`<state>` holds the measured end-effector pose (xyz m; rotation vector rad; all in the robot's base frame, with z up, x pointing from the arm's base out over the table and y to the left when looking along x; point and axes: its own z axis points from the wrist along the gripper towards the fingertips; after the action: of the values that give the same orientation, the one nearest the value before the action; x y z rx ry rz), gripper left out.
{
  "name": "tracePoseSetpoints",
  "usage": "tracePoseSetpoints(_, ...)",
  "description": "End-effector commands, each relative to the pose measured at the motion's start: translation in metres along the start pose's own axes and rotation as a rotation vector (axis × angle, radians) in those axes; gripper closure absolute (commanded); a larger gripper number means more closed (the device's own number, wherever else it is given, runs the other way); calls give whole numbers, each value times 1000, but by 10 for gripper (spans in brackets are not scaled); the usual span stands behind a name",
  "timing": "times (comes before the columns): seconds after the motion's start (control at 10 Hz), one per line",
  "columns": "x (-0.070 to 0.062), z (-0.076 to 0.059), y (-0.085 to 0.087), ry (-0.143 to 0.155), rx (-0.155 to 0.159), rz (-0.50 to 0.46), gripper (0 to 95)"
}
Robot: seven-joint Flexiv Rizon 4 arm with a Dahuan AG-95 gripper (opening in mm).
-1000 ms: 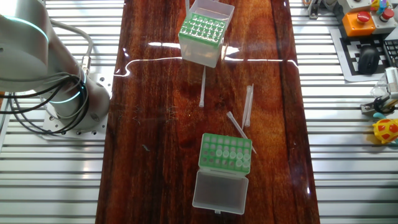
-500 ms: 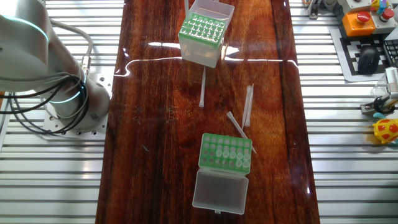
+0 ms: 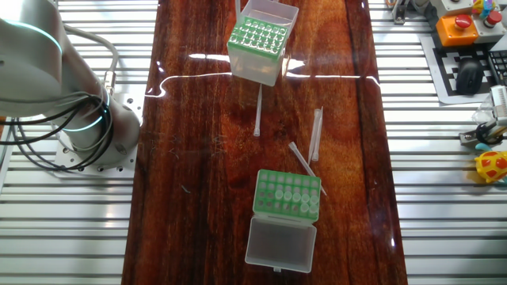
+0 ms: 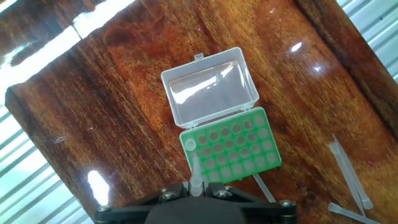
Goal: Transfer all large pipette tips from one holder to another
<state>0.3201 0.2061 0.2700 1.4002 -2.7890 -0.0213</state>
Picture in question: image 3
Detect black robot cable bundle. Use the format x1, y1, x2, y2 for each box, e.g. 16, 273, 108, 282
0, 94, 114, 174

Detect black computer mouse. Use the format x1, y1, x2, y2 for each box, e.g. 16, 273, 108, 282
455, 57, 485, 96

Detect glossy brown wooden board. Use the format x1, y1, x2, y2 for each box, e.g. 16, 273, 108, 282
120, 0, 409, 285

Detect yellow orange turtle toy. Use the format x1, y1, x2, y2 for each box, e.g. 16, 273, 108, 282
473, 142, 507, 184

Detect green clear pipette tip box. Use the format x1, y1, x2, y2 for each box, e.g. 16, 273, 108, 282
227, 0, 300, 87
244, 169, 322, 274

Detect grey control button box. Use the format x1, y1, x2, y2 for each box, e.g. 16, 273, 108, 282
429, 0, 475, 19

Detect small colourful plastic toy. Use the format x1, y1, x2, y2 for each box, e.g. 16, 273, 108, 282
471, 0, 497, 21

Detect black keyboard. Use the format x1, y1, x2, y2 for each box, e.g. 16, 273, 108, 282
486, 49, 507, 86

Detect grey cable with metal connector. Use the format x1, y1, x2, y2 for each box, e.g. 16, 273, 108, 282
63, 25, 120, 98

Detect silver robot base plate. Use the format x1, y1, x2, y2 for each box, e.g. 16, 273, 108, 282
52, 91, 147, 179

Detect grey emergency stop box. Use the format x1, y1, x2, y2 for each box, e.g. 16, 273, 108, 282
473, 9, 507, 44

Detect small silver metal bracket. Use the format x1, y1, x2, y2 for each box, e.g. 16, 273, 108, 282
458, 127, 507, 150

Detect orange emergency stop box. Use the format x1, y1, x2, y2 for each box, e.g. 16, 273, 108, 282
435, 13, 479, 48

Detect black looped cable tie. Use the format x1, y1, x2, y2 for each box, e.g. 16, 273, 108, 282
474, 121, 497, 146

